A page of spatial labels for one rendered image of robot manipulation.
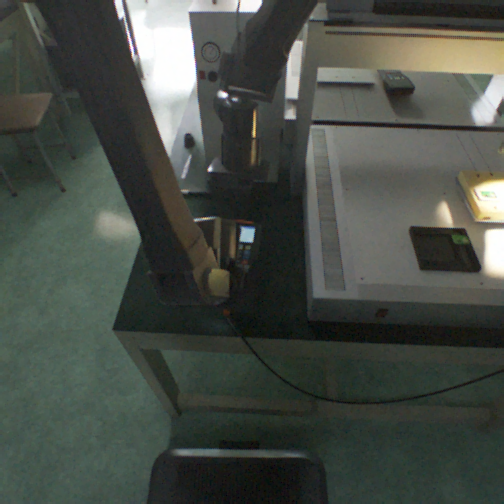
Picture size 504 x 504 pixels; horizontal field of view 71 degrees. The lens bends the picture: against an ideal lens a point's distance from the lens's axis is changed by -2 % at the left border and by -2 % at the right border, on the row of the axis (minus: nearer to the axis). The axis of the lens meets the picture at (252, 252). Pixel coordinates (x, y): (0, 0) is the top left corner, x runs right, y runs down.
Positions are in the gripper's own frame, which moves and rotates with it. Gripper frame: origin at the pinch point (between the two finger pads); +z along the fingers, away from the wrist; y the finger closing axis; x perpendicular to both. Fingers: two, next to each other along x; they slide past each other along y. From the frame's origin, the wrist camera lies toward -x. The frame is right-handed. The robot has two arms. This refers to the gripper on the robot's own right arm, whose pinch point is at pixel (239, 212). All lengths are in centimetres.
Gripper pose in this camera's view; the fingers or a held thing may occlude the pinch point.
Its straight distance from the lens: 68.5
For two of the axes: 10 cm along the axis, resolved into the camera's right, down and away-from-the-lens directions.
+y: -9.9, -0.9, 0.8
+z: -0.3, 8.1, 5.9
